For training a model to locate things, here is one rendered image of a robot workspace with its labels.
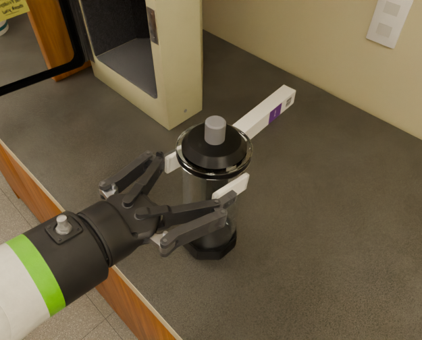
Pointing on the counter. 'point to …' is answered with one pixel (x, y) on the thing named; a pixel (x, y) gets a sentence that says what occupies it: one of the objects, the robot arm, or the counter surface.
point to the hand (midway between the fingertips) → (211, 170)
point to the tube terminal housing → (167, 64)
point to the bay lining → (115, 22)
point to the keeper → (152, 25)
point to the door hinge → (82, 30)
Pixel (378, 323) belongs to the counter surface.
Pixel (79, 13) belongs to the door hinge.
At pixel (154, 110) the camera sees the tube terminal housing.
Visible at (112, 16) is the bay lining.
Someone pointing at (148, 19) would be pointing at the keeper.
